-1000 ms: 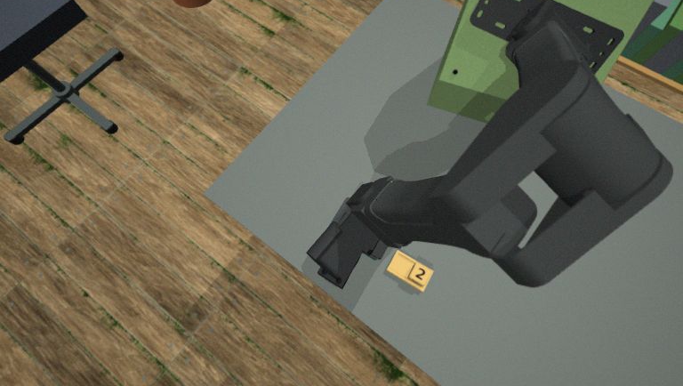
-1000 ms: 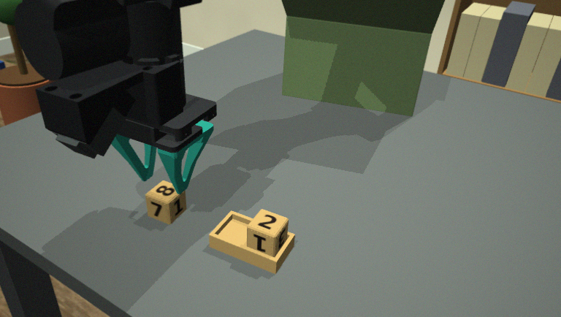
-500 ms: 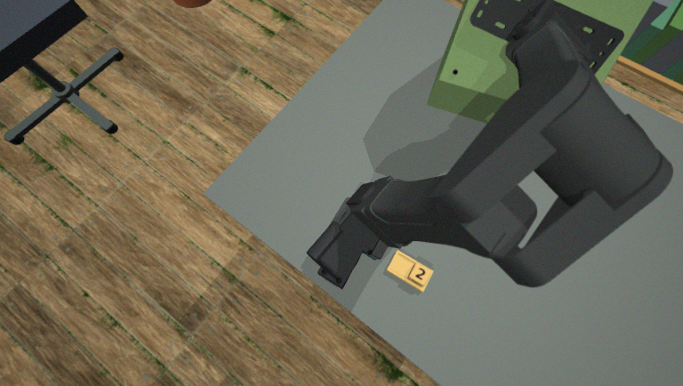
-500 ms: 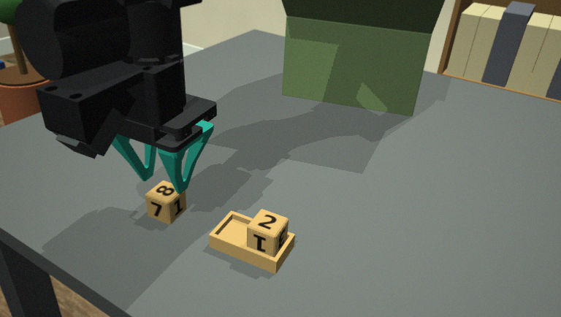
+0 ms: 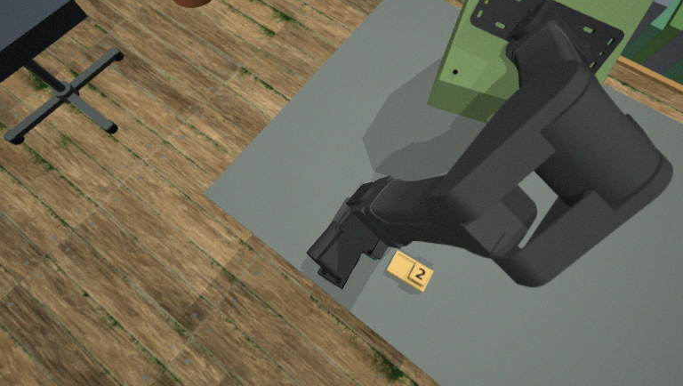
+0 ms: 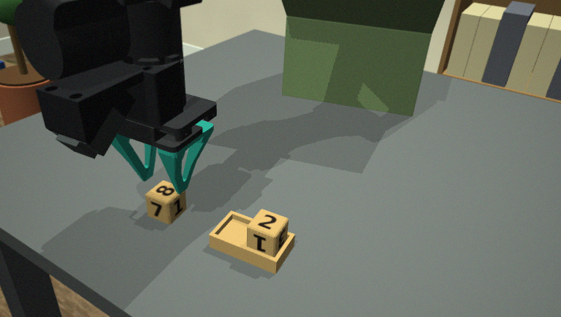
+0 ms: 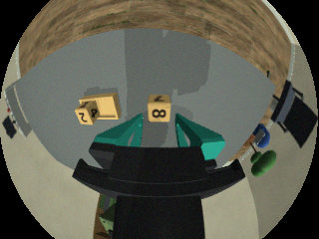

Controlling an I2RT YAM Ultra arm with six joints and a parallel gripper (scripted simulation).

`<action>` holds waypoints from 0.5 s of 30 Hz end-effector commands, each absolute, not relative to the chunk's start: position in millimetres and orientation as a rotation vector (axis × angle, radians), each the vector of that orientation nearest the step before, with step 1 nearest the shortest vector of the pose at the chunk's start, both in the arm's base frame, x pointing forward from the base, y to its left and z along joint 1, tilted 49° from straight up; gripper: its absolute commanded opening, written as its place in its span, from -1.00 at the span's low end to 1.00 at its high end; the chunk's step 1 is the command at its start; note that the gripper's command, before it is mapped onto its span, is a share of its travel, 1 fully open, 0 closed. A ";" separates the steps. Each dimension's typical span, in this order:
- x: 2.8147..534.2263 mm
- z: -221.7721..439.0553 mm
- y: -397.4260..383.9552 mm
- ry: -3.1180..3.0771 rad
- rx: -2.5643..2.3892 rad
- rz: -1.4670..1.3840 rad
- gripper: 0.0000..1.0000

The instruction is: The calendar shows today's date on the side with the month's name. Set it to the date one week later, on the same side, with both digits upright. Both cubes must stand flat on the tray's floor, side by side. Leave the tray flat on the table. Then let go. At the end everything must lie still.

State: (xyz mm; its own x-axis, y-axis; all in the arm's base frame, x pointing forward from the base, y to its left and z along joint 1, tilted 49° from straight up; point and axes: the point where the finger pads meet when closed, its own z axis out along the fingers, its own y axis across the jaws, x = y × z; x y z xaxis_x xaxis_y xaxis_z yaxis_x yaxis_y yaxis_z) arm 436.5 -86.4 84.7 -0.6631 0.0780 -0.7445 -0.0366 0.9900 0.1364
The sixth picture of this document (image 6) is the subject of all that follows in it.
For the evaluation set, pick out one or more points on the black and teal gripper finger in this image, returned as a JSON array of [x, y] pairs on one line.
[[122, 145], [173, 161]]

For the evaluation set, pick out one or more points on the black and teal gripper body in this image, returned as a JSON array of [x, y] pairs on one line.
[[181, 130]]

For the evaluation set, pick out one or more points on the tan wooden number cube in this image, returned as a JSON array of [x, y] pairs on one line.
[[164, 204], [267, 232]]

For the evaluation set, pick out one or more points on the tan wooden tray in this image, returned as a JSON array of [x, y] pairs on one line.
[[233, 241]]

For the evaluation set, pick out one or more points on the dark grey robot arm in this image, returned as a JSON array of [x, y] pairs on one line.
[[62, 38]]

